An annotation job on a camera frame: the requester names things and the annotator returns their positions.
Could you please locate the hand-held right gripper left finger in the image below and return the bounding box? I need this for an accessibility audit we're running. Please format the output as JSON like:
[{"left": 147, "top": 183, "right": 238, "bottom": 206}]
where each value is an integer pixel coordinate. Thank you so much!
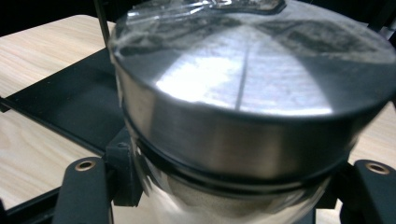
[{"left": 104, "top": 126, "right": 145, "bottom": 208}]

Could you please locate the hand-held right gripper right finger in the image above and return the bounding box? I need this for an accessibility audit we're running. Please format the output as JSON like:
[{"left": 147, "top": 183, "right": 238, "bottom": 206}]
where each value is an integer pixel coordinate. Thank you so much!
[{"left": 313, "top": 160, "right": 357, "bottom": 210}]

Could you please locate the clear glass jar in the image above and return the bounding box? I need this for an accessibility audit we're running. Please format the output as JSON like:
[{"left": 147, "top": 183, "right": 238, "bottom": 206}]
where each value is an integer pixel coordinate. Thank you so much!
[{"left": 130, "top": 136, "right": 332, "bottom": 224}]

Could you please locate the black metal rod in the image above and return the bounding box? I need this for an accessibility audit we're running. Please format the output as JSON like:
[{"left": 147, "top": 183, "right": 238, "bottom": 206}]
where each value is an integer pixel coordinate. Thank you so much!
[{"left": 92, "top": 0, "right": 112, "bottom": 49}]

